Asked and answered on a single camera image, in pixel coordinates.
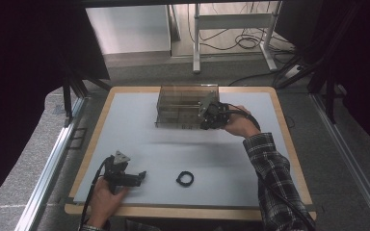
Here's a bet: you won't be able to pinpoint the pale grey table mat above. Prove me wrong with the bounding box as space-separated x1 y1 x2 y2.
73 91 304 209

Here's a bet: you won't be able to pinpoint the dark curtain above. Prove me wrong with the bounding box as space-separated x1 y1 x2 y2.
275 0 370 159
0 0 111 215

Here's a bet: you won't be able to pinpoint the person's right hand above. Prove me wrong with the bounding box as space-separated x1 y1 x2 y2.
223 105 261 140

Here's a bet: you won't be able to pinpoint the black floor cable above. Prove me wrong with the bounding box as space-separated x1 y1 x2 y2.
227 70 282 87

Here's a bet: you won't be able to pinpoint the transparent brown drawer box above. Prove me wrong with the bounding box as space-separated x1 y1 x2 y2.
154 84 220 130

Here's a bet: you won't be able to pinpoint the black hair tie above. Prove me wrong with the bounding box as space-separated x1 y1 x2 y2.
175 170 195 188

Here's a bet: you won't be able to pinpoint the dark floor plate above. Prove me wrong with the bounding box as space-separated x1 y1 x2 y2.
68 127 88 150

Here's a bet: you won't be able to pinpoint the white power strip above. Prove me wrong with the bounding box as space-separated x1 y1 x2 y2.
283 64 304 80

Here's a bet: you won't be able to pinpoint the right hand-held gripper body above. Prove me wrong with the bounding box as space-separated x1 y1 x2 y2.
198 90 231 130

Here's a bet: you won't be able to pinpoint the aluminium rail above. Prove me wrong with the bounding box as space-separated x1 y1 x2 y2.
13 95 89 231
310 93 370 231

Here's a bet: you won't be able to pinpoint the white cabinet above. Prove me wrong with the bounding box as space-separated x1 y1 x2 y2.
86 4 172 56

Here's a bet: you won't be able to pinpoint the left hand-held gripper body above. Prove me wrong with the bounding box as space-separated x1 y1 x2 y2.
103 149 132 193

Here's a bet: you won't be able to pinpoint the person's left hand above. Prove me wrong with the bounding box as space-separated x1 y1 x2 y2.
88 177 131 227

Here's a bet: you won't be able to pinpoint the white metal desk frame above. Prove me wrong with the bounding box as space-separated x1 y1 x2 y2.
192 1 279 74

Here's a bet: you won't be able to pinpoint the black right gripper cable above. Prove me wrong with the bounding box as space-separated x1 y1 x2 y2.
226 103 314 231

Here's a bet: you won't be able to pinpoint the black metal stand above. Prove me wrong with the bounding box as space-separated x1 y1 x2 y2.
61 61 112 128
276 0 350 125

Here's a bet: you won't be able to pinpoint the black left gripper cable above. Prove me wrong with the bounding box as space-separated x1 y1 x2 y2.
79 156 114 230

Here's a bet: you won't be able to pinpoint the black coiled floor cables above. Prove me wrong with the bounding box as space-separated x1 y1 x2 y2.
187 3 297 65

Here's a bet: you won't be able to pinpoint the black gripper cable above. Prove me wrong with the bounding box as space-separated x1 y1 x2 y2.
79 156 114 230
226 103 314 231

